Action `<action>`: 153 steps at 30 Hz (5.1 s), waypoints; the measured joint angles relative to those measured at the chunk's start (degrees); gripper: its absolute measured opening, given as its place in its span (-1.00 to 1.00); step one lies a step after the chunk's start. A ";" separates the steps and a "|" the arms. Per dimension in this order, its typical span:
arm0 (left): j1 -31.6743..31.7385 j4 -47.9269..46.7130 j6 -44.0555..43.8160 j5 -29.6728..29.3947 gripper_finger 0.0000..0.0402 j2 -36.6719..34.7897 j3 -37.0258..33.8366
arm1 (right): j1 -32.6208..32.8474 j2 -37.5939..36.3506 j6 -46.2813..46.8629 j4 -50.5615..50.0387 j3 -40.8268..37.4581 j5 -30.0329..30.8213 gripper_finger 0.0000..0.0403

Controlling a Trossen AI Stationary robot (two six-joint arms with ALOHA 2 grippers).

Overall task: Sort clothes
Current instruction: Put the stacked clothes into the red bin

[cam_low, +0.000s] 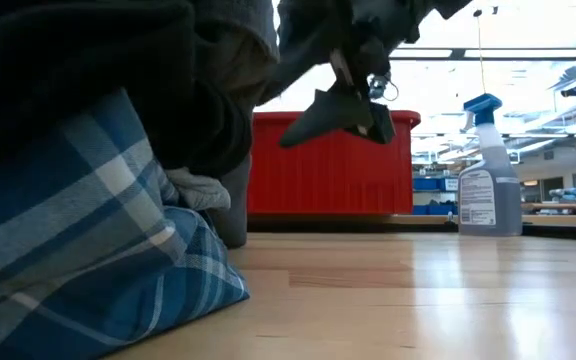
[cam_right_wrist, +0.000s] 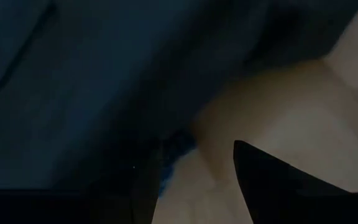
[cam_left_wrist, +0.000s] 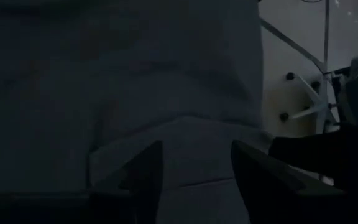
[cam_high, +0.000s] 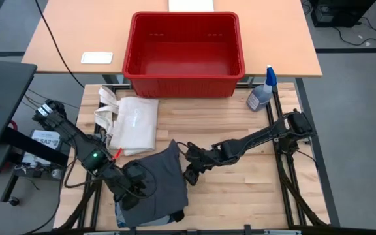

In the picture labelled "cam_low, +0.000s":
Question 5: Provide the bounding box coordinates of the wooden background table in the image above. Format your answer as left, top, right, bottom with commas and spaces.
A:
521, 202, 576, 230

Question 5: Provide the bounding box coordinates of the horizontal overhead frame bar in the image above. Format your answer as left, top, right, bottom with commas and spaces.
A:
387, 47, 576, 62

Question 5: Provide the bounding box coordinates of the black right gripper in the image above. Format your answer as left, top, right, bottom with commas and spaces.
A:
278, 34, 398, 149

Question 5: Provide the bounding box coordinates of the blue plaid cloth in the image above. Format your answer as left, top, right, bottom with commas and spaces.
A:
0, 87, 251, 360

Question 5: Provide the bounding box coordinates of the clear spray bottle blue trigger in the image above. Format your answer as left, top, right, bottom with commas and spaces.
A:
456, 92, 523, 237

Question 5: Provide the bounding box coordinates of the black garment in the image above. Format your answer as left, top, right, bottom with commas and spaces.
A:
0, 0, 254, 177

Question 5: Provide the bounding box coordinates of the yellow hanging cable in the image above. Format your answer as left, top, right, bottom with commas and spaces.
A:
472, 7, 487, 95

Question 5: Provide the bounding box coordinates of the red plastic bin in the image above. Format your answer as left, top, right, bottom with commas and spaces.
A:
246, 109, 422, 216

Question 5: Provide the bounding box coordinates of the blue storage bin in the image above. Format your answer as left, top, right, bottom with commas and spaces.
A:
412, 177, 448, 193
412, 203, 459, 216

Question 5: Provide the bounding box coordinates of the black hanging device with ring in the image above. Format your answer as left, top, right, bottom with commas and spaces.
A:
367, 72, 400, 102

